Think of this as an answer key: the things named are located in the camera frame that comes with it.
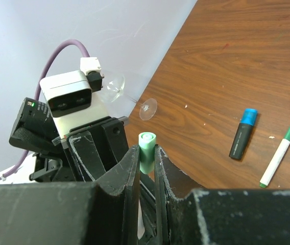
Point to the white pen green tip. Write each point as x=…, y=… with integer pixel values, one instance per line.
x=274, y=163

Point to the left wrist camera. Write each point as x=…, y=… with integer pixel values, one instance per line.
x=73, y=96

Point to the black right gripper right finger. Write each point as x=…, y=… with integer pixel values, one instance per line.
x=188, y=213

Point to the clear wine glass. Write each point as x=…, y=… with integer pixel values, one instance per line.
x=113, y=87

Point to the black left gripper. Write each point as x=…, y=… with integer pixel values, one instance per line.
x=84, y=154

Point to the black blue highlighter pen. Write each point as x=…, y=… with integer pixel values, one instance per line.
x=240, y=141

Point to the blue highlighter cap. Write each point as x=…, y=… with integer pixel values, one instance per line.
x=249, y=116

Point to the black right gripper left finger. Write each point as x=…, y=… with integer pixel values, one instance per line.
x=101, y=212

